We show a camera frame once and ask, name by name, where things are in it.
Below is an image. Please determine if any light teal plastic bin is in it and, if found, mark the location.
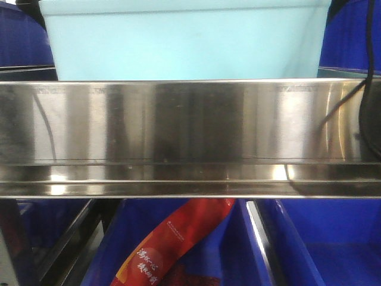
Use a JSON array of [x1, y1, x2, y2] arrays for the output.
[[39, 1, 330, 80]]

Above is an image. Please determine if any black cable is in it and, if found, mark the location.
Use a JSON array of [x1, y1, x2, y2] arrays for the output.
[[320, 0, 381, 156]]

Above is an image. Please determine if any red snack bag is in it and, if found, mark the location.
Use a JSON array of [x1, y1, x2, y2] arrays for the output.
[[111, 198, 236, 285]]

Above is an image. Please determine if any large blue plastic crate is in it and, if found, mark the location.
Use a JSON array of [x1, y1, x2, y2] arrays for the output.
[[320, 1, 368, 70]]

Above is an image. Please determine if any blue crate on left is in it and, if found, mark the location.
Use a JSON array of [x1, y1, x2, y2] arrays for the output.
[[1, 2, 54, 67]]

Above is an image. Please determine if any stainless steel rack frame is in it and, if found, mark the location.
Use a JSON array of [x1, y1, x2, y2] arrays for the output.
[[1, 79, 380, 198]]

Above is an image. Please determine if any right lower blue crate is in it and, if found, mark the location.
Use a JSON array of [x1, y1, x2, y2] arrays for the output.
[[257, 199, 380, 285]]

